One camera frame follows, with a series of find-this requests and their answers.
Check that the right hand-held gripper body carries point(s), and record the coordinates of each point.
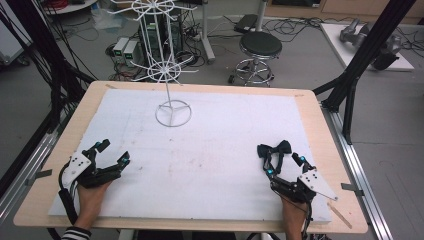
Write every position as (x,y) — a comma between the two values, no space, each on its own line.
(316,183)

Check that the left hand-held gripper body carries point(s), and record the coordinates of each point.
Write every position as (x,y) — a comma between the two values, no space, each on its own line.
(80,165)

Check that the black bow tie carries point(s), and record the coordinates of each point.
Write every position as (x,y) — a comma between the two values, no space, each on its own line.
(276,150)

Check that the person's left hand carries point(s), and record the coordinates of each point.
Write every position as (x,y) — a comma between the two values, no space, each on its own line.
(90,200)

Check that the person's right hand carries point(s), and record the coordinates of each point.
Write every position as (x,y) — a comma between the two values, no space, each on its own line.
(295,218)

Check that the grey metal clamp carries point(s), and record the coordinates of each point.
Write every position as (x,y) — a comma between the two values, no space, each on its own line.
(38,176)
(352,188)

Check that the wooden stick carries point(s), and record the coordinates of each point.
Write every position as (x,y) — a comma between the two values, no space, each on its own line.
(340,216)

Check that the striped sleeve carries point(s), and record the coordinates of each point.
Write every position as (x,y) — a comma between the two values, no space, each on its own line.
(76,233)

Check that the white foam mat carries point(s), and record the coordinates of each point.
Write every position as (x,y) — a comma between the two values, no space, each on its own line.
(200,166)

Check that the white power supply box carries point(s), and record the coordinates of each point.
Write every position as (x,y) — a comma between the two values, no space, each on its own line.
(120,46)
(131,53)

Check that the white floor board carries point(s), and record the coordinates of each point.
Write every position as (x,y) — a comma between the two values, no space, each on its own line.
(336,43)

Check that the black round stool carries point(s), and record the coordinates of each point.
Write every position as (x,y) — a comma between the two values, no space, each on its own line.
(260,45)

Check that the dark computer tower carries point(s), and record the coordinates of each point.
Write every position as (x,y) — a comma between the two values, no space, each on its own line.
(176,33)

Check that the black flat box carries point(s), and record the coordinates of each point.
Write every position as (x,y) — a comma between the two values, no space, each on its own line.
(246,23)

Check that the grey metal stand leg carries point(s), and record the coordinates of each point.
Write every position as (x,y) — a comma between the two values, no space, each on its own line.
(206,36)

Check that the white stand pole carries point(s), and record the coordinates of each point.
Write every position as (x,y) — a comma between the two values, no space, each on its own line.
(261,15)

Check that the aluminium rail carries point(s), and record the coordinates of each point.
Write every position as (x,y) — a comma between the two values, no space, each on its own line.
(30,166)
(360,166)

